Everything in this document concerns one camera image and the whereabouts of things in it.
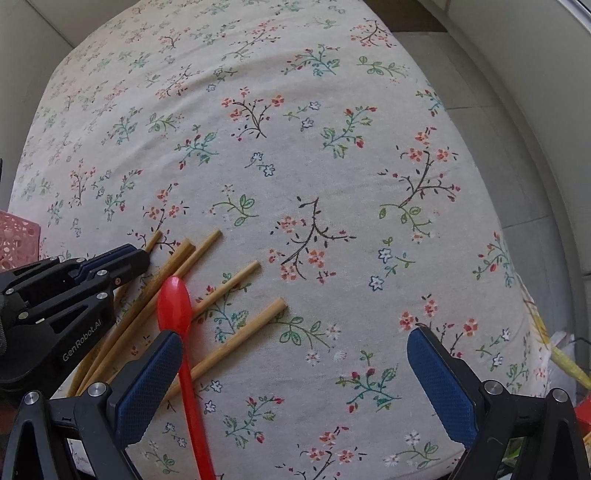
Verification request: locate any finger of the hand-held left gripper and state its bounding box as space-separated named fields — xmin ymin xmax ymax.
xmin=0 ymin=244 xmax=151 ymax=301
xmin=21 ymin=263 xmax=151 ymax=320

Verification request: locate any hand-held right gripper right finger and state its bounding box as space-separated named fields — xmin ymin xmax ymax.
xmin=406 ymin=324 xmax=591 ymax=480

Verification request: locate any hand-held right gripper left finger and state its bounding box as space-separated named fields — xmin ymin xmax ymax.
xmin=0 ymin=330 xmax=184 ymax=480

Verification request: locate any red plastic spoon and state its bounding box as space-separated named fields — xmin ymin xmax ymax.
xmin=157 ymin=275 xmax=218 ymax=480

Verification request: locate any pink lattice utensil holder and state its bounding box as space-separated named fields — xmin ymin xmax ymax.
xmin=0 ymin=210 xmax=41 ymax=273

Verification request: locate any pile of wooden chopsticks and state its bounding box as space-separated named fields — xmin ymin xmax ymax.
xmin=67 ymin=230 xmax=288 ymax=402

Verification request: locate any pale yellow wrapper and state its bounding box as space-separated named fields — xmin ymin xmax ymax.
xmin=551 ymin=344 xmax=591 ymax=392

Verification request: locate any floral tablecloth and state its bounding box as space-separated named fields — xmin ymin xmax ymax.
xmin=9 ymin=0 xmax=555 ymax=480

